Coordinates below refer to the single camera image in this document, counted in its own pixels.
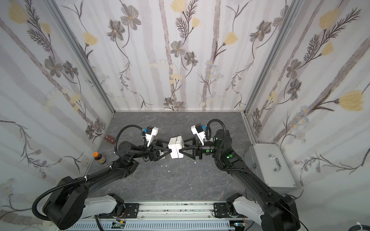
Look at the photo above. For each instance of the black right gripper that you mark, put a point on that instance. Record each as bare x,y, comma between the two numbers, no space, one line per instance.
197,148

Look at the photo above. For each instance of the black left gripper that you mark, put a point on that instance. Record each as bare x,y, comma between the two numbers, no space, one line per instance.
156,150

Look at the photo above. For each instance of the white box base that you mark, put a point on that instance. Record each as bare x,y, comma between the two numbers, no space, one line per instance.
173,147

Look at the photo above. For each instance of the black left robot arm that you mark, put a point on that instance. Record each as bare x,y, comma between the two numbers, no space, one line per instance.
64,204

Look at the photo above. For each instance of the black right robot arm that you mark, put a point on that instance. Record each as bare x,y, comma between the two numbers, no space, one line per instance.
254,184

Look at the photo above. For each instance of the small brown red box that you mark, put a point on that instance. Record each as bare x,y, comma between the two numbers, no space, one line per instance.
110,139

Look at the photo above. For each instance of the brown bottle orange cap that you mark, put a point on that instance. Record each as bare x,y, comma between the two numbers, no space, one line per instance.
99,158

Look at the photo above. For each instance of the silver metal case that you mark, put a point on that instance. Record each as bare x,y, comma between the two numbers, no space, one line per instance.
268,163

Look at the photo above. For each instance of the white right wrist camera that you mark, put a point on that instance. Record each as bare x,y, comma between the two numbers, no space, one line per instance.
198,130

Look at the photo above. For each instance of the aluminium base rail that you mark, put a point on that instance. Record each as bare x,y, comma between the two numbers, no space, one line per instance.
238,214

